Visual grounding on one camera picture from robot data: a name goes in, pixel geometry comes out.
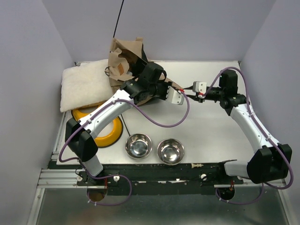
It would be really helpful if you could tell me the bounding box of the black tent pole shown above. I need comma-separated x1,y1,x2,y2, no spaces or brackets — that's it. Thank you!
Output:
113,0,130,136

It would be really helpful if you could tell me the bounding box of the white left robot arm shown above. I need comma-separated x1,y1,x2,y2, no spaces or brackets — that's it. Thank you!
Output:
65,62,173,185

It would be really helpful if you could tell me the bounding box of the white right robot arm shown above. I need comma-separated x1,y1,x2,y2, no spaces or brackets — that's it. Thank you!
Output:
187,67,293,188

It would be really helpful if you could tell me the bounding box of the right steel pet bowl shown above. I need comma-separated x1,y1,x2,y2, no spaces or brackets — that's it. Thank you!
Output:
157,138,185,165

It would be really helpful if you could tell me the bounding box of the steel pet bowl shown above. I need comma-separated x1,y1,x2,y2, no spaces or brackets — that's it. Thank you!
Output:
125,133,152,159
157,138,185,165

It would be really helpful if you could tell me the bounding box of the left steel pet bowl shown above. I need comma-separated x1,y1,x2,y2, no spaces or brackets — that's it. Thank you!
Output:
125,133,152,159

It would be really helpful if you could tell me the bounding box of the white fluffy pet cushion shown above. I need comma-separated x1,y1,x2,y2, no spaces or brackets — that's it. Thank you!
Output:
60,59,113,113

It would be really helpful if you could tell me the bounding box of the white chess piece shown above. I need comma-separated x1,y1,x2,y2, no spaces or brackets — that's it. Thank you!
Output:
191,163,203,169

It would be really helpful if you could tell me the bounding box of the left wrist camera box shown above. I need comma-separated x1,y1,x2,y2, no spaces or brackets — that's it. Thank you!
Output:
166,86,185,105

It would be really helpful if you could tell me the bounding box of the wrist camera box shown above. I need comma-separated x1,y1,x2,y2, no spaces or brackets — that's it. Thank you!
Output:
166,86,185,105
192,81,207,98

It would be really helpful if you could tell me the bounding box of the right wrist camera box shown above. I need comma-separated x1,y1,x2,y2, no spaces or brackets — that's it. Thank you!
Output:
192,81,207,98

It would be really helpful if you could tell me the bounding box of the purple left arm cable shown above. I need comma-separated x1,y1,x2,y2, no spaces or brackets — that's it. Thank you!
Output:
58,90,190,206

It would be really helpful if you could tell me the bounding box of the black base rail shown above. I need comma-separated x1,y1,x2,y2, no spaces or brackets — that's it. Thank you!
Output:
77,163,243,195

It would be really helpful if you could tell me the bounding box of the aluminium extrusion rail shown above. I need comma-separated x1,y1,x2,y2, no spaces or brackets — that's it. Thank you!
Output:
36,166,287,188

